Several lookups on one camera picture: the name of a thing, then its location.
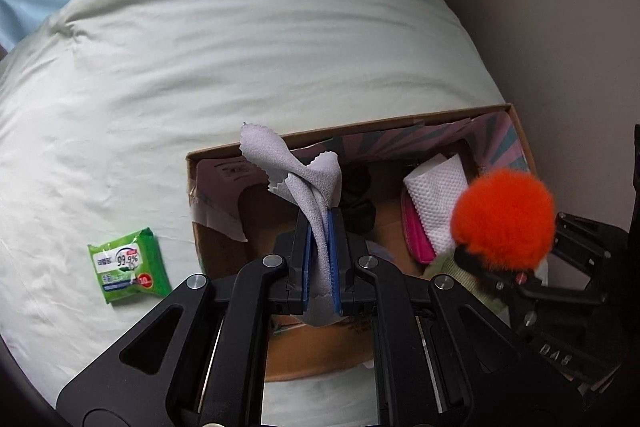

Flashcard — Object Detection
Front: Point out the black scrunchie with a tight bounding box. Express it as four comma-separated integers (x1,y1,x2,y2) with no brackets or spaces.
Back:
340,162,378,239

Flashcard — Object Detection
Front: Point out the orange fluffy pom-pom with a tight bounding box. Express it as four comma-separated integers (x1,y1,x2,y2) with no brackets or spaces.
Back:
450,170,557,272

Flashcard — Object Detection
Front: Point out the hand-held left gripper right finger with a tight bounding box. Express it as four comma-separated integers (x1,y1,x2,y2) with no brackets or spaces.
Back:
327,206,587,427

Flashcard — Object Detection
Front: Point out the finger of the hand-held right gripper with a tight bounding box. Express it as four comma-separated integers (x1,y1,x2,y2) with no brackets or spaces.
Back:
454,247,521,305
540,212,630,305

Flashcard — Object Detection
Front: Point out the cardboard box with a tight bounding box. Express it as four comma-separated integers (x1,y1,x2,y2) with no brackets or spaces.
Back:
185,103,538,383

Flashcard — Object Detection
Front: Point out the pink zip pouch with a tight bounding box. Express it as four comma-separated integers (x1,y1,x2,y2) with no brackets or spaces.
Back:
401,187,437,266

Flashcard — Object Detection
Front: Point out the light grey lens cloth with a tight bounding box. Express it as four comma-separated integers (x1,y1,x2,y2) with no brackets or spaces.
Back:
240,122,344,329

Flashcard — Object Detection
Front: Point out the white textured washcloth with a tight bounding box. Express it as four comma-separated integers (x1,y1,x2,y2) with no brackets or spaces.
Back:
402,154,471,258

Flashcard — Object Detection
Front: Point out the green wet wipes packet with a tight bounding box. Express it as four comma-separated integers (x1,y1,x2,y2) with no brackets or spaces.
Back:
87,228,174,307

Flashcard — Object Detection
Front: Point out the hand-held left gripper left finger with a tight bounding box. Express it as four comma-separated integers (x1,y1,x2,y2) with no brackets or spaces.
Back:
55,207,321,427

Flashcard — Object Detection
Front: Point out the pale green knit cloth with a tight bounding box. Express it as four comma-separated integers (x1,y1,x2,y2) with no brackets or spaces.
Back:
425,252,511,324

